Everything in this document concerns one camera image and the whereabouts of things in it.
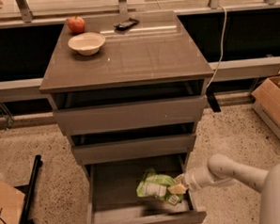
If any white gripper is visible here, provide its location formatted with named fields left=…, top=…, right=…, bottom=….
left=167, top=168, right=202, bottom=195

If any green rice chip bag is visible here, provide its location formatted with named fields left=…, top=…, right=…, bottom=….
left=136, top=168, right=183, bottom=206

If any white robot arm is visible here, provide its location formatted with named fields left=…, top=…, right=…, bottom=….
left=168, top=154, right=280, bottom=224

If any grey middle drawer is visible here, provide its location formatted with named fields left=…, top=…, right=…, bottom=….
left=72, top=134, right=196, bottom=165

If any grey drawer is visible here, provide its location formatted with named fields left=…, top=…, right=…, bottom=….
left=72, top=134, right=196, bottom=165
left=87, top=154, right=207, bottom=224
left=54, top=95, right=206, bottom=136

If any grey bottom drawer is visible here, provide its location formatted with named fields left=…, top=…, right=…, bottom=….
left=87, top=154, right=207, bottom=224

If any grey top drawer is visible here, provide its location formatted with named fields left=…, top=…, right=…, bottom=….
left=54, top=95, right=206, bottom=136

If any grey drawer cabinet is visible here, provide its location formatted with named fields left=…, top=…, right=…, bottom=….
left=35, top=8, right=222, bottom=224

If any cardboard box right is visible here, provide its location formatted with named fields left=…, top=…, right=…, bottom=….
left=252, top=75, right=280, bottom=139

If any black metal stand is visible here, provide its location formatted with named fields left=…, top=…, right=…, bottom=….
left=16, top=155, right=43, bottom=224

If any white bowl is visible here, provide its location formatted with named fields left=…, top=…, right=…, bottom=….
left=68, top=32, right=106, bottom=56

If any red apple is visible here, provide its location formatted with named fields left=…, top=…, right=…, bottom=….
left=68, top=16, right=86, bottom=34

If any white cable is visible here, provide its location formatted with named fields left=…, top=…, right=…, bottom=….
left=199, top=5, right=232, bottom=90

